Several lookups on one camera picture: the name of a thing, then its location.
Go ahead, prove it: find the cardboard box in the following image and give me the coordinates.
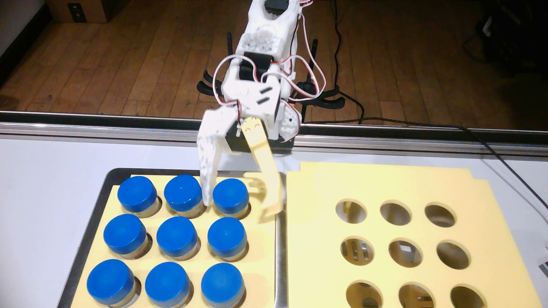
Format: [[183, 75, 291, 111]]
[[46, 0, 116, 23]]

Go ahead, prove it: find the large yellow foam rack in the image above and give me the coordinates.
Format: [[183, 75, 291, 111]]
[[286, 161, 543, 308]]

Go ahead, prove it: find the metal tray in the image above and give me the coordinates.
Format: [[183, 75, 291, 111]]
[[57, 168, 288, 308]]

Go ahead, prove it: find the black cable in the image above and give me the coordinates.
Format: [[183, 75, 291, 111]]
[[303, 117, 548, 211], [333, 0, 365, 125]]

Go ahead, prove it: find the black bag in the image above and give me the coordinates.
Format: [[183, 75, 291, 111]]
[[462, 0, 548, 78]]

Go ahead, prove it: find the aluminium table edge rail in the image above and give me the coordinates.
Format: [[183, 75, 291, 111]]
[[0, 110, 548, 157]]

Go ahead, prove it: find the yellow foam rack in tray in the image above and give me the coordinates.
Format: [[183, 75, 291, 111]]
[[70, 174, 277, 308]]

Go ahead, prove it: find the blue capped test tube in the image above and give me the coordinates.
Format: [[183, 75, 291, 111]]
[[212, 178, 251, 220], [207, 217, 249, 262], [201, 262, 246, 308], [117, 176, 162, 218], [156, 216, 201, 261], [164, 174, 205, 219], [86, 259, 140, 308], [103, 213, 151, 259], [145, 261, 192, 308]]

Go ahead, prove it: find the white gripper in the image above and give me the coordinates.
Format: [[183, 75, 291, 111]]
[[196, 64, 287, 216]]

